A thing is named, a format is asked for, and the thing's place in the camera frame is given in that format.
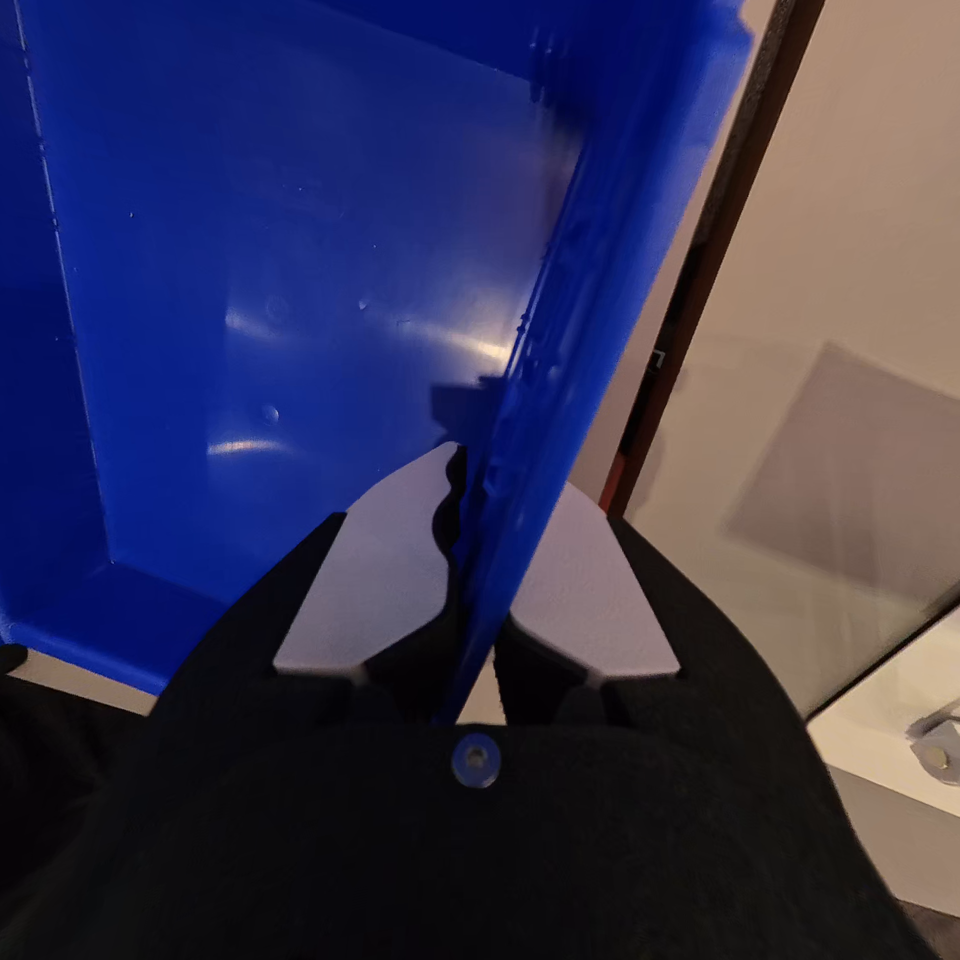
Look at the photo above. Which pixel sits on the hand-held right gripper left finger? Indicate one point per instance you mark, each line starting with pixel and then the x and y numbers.
pixel 367 592

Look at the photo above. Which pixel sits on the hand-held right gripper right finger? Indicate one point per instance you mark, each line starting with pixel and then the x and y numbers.
pixel 592 592

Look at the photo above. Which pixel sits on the blue plastic bin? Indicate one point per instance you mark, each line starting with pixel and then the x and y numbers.
pixel 300 262

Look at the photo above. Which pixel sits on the black flat plate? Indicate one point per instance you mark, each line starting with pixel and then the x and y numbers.
pixel 840 465

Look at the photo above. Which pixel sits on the grey desk rail strip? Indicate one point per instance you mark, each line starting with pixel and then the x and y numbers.
pixel 720 225

